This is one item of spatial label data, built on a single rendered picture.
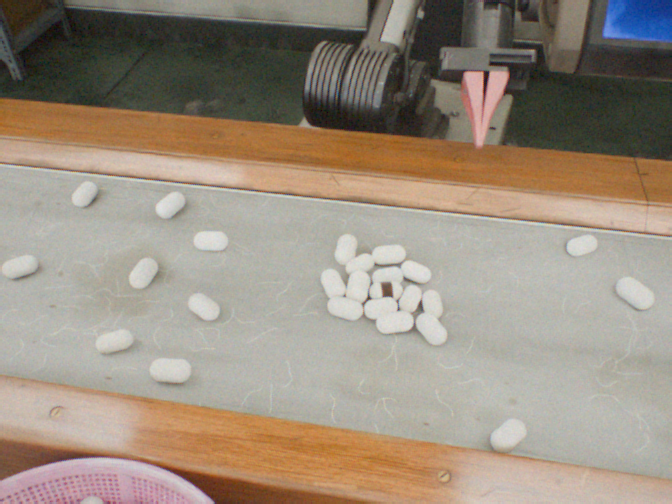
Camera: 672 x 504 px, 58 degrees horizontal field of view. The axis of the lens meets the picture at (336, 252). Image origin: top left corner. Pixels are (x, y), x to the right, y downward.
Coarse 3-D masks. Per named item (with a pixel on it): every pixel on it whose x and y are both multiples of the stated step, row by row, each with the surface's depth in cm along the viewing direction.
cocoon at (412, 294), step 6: (408, 288) 58; (414, 288) 58; (408, 294) 58; (414, 294) 58; (420, 294) 58; (402, 300) 57; (408, 300) 57; (414, 300) 57; (402, 306) 57; (408, 306) 57; (414, 306) 57
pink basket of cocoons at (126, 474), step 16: (48, 464) 44; (64, 464) 44; (80, 464) 44; (96, 464) 44; (112, 464) 44; (128, 464) 44; (144, 464) 44; (16, 480) 43; (32, 480) 44; (48, 480) 44; (64, 480) 45; (80, 480) 45; (96, 480) 45; (112, 480) 45; (128, 480) 45; (144, 480) 45; (160, 480) 44; (176, 480) 43; (0, 496) 43; (16, 496) 44; (32, 496) 44; (48, 496) 45; (64, 496) 45; (80, 496) 45; (96, 496) 46; (112, 496) 46; (128, 496) 45; (144, 496) 45; (160, 496) 45; (176, 496) 44; (192, 496) 43
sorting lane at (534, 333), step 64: (0, 192) 72; (64, 192) 72; (128, 192) 72; (192, 192) 72; (256, 192) 72; (0, 256) 64; (64, 256) 64; (128, 256) 64; (192, 256) 64; (256, 256) 64; (320, 256) 64; (448, 256) 64; (512, 256) 64; (576, 256) 64; (640, 256) 64; (0, 320) 58; (64, 320) 58; (128, 320) 58; (192, 320) 58; (256, 320) 58; (320, 320) 58; (448, 320) 58; (512, 320) 58; (576, 320) 58; (640, 320) 58; (64, 384) 53; (128, 384) 53; (192, 384) 53; (256, 384) 53; (320, 384) 52; (384, 384) 53; (448, 384) 52; (512, 384) 52; (576, 384) 52; (640, 384) 52; (576, 448) 48; (640, 448) 48
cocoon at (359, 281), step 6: (354, 276) 59; (360, 276) 59; (366, 276) 59; (348, 282) 59; (354, 282) 58; (360, 282) 58; (366, 282) 59; (348, 288) 58; (354, 288) 58; (360, 288) 58; (366, 288) 58; (348, 294) 58; (354, 294) 58; (360, 294) 58; (366, 294) 58; (360, 300) 58
